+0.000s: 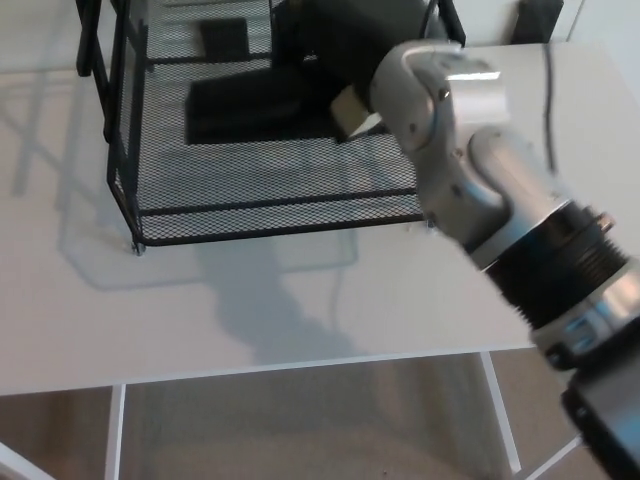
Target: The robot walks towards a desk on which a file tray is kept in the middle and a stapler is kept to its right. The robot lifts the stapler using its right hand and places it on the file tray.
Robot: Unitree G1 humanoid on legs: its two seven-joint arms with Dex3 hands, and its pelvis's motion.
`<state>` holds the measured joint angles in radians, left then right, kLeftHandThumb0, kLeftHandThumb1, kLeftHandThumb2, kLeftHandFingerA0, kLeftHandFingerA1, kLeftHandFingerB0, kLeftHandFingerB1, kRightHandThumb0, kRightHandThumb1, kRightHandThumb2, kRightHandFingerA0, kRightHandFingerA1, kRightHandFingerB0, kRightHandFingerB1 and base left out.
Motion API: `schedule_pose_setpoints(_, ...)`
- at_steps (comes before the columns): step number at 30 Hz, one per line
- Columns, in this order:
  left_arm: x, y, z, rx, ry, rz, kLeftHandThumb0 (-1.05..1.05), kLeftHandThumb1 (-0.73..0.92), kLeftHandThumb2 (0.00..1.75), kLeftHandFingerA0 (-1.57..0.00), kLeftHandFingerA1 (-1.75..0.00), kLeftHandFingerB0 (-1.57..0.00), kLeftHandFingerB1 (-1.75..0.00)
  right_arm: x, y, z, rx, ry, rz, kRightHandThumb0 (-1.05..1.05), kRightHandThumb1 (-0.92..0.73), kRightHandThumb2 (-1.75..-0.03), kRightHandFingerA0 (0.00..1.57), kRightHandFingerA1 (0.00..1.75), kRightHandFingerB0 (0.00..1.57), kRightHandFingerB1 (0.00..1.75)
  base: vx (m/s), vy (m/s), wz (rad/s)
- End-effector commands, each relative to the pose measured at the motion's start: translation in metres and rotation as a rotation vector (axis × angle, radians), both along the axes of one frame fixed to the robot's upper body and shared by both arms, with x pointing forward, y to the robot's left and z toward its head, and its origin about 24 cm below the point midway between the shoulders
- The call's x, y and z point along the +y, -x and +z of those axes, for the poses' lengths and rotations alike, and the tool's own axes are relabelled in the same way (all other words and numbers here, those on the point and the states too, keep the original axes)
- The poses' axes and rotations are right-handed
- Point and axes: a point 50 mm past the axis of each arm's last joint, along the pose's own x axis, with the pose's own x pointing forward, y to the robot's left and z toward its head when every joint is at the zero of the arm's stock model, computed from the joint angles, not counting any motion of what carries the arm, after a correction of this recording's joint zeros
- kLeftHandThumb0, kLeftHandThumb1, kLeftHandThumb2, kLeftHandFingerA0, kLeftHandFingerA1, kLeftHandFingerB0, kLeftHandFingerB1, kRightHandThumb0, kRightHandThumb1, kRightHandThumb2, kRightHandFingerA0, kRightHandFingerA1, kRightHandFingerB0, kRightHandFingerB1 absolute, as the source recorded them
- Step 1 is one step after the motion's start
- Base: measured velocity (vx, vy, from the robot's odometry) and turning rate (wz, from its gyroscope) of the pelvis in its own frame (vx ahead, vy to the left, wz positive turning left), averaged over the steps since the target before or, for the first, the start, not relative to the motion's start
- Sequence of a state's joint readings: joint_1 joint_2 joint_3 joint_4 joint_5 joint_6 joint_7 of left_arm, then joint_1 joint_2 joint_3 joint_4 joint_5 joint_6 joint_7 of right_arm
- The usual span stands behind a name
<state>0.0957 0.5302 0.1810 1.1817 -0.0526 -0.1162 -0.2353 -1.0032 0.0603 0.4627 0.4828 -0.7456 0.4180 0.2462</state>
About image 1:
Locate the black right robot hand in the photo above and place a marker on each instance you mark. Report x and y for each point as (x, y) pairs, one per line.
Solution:
(345, 40)

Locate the black stapler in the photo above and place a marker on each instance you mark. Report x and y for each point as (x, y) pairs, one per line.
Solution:
(240, 107)

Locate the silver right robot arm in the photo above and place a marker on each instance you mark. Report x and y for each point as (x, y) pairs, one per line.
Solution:
(480, 175)

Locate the black mesh file tray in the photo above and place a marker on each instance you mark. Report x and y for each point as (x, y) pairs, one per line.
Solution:
(260, 200)

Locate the white desk leg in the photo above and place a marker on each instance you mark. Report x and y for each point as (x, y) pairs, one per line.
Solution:
(114, 430)
(502, 415)

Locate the white diagonal desk brace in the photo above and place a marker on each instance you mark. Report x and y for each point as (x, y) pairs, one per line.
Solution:
(552, 457)
(17, 462)

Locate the black box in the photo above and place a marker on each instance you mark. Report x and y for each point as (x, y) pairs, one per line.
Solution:
(537, 20)

